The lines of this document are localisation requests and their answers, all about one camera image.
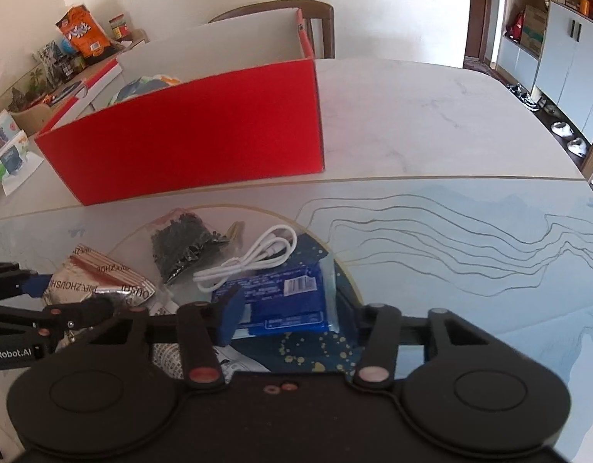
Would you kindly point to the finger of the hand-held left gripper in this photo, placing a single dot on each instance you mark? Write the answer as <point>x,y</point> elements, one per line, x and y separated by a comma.
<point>36,285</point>
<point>79,313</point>

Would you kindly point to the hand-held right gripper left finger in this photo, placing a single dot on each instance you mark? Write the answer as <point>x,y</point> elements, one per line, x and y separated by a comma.
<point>231,313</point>

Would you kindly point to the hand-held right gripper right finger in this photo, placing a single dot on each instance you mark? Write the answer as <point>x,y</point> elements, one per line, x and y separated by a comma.
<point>380,337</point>

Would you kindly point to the silver foil snack packet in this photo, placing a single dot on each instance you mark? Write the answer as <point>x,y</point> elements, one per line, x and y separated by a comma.
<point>103,275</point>

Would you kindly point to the blue packet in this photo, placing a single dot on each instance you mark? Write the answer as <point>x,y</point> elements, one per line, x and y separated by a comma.
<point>286,304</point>

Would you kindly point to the clear bag of black bits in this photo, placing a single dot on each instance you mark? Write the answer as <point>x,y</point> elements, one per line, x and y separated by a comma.
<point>180,241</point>

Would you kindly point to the red cardboard box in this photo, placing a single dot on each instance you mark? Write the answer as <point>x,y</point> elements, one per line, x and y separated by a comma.
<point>180,140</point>

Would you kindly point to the blue white tissue pack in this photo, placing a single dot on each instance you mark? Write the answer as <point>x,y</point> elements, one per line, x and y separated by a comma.
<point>142,86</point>

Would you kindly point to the white marble desktop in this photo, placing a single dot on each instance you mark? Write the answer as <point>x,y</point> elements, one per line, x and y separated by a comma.
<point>397,120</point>

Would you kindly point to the small cardboard box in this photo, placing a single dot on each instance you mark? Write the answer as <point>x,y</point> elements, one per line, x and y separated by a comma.
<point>33,118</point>

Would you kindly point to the black figure box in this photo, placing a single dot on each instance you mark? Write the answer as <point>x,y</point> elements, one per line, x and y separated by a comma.
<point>65,65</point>

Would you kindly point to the orange snack bag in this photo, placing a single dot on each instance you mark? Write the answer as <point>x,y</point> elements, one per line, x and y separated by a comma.
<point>84,33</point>

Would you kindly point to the red green can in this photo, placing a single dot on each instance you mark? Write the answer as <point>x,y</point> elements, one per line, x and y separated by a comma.
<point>119,26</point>

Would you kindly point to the white slipper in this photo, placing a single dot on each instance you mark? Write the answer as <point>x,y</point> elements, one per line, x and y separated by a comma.
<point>578,146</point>
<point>561,129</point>

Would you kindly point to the dark shoes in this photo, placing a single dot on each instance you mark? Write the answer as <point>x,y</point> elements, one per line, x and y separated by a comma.
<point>523,95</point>

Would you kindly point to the dark brown door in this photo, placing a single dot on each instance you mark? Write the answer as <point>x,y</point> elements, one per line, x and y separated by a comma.
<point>479,14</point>

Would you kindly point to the red bag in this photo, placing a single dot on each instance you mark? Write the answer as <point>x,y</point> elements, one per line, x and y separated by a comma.
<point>517,26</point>

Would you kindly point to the printed cardboard box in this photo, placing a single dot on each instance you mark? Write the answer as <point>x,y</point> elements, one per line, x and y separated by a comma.
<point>532,31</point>

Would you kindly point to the white wall cabinet unit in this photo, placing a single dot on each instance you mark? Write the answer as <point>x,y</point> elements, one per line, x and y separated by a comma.
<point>561,58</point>

